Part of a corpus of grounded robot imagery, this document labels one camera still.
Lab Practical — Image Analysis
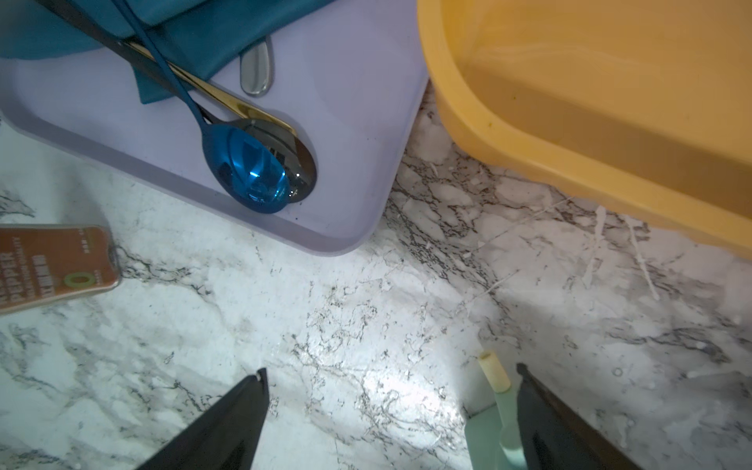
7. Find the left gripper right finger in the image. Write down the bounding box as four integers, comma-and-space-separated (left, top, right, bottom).
516, 362, 640, 470

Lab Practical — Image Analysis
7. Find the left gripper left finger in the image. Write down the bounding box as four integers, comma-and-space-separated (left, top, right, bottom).
139, 368, 270, 470

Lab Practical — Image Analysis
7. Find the green sharpener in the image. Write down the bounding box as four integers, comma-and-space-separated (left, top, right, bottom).
465, 351, 528, 470

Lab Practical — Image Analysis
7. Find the yellow plastic tray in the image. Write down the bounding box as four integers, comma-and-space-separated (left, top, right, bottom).
417, 1, 751, 258

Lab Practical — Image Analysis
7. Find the spice jar black lid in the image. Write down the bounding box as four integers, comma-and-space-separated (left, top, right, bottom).
1, 224, 121, 315

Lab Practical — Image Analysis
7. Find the black metal spoon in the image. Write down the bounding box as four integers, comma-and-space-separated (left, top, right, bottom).
39, 1, 317, 206

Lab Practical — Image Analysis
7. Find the lavender cutting board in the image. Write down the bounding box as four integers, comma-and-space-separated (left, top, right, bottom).
1, 1, 428, 256

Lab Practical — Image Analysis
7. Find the teal cloth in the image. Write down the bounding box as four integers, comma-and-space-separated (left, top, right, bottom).
1, 0, 330, 80

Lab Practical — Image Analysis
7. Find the gold handled spoon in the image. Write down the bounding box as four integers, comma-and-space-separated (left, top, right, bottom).
122, 38, 299, 139

